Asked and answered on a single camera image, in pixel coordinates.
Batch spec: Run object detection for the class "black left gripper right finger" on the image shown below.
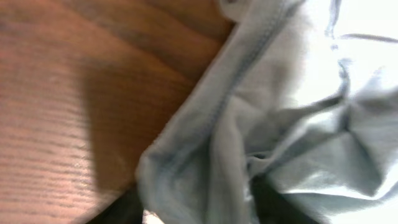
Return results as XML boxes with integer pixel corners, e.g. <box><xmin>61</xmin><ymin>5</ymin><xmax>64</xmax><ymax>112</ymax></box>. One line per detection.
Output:
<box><xmin>251</xmin><ymin>176</ymin><xmax>318</xmax><ymax>224</ymax></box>

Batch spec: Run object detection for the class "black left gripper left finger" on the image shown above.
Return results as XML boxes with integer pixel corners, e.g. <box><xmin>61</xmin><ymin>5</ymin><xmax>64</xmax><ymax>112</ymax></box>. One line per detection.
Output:
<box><xmin>86</xmin><ymin>185</ymin><xmax>144</xmax><ymax>224</ymax></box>

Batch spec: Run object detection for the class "light blue t-shirt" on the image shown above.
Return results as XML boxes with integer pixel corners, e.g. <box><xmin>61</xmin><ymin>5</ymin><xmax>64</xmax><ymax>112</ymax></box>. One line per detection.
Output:
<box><xmin>137</xmin><ymin>0</ymin><xmax>397</xmax><ymax>223</ymax></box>

